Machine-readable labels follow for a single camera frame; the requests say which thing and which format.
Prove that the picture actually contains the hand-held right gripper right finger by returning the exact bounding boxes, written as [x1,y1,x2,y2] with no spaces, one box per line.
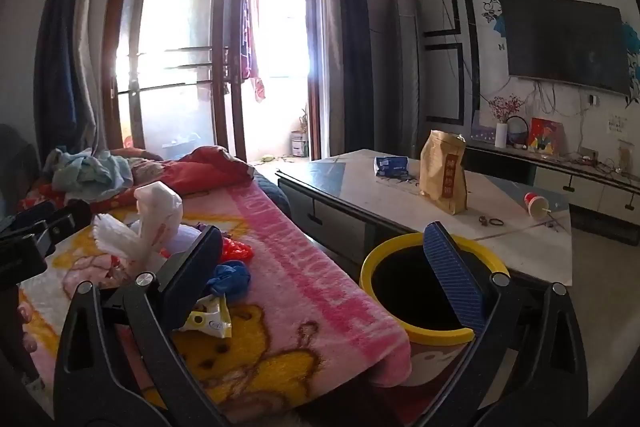
[415,221,590,427]

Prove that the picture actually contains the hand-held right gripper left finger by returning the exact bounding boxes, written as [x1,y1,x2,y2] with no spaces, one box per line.
[52,225,236,427]

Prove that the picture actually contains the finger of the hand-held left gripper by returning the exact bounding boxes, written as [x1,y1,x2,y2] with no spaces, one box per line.
[44,201,93,238]

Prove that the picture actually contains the yellow white wrapper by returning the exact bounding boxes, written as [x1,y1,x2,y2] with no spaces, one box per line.
[175,294,233,339]

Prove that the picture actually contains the red plastic bag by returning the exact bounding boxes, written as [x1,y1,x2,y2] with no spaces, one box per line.
[220,237,255,264]

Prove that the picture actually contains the yellow trash bin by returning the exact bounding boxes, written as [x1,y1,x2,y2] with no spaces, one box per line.
[359,233,511,347]

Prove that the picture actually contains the white plastic bag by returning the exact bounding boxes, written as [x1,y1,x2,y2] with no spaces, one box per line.
[92,182,185,270]

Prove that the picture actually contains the blue plastic bag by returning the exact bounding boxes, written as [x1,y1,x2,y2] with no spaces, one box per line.
[207,260,251,298]

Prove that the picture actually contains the light blue cloth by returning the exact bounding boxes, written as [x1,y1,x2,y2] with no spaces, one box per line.
[45,148,135,202]

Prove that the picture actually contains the dark sofa backrest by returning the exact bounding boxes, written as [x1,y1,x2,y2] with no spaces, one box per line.
[0,123,41,212]

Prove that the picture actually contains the brown paper bag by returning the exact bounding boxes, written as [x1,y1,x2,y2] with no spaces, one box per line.
[419,129,468,215]

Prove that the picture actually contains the pink yellow printed blanket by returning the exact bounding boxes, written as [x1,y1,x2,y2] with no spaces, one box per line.
[17,179,413,410]

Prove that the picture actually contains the red paper cup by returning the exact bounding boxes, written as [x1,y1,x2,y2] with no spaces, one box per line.
[523,192,551,220]

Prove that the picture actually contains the red quilt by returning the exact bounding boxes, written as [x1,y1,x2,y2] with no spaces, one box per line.
[20,146,256,212]

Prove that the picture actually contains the dark blue quilted cover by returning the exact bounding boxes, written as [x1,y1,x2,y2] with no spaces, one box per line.
[252,172,293,218]

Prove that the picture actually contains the blue packet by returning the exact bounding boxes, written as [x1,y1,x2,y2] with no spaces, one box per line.
[374,155,411,180]

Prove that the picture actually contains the marble top coffee table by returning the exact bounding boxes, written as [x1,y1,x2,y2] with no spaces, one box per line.
[275,149,573,288]

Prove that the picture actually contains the white vase red flowers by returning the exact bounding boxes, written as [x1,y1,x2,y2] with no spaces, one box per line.
[487,94,522,150]

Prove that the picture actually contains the dark blue grey curtain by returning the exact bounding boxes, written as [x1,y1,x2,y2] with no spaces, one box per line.
[35,0,126,152]
[320,0,376,155]

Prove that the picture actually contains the black white television cabinet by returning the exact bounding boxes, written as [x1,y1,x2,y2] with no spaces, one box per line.
[465,139,640,218]

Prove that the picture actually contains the colourful picture box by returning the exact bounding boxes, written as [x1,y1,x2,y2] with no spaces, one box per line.
[527,118,561,154]

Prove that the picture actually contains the white bucket with plant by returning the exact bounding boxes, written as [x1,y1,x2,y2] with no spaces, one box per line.
[291,107,311,158]

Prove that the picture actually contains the grey standing air conditioner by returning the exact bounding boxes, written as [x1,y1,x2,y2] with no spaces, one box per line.
[392,0,421,158]

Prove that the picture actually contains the hanging pink clothes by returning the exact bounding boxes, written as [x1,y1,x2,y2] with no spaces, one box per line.
[237,0,268,102]

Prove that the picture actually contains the dark round handle basket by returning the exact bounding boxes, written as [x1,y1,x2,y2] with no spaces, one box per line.
[507,116,531,148]

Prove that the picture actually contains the brown frame glass door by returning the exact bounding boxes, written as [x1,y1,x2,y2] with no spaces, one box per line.
[102,0,326,160]

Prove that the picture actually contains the wall mounted television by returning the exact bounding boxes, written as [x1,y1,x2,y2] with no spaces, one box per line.
[500,0,632,96]

